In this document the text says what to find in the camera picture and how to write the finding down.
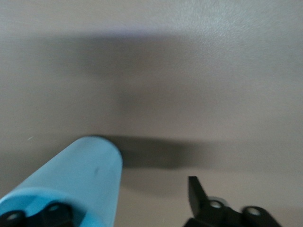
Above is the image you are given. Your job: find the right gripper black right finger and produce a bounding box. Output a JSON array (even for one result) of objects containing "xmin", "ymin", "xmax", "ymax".
[{"xmin": 183, "ymin": 176, "xmax": 282, "ymax": 227}]

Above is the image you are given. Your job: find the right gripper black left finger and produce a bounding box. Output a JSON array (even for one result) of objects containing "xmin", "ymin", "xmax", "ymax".
[{"xmin": 0, "ymin": 202, "xmax": 74, "ymax": 227}]

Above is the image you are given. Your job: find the blue plastic cup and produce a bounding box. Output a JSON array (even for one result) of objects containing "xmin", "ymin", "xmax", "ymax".
[{"xmin": 0, "ymin": 135, "xmax": 123, "ymax": 227}]

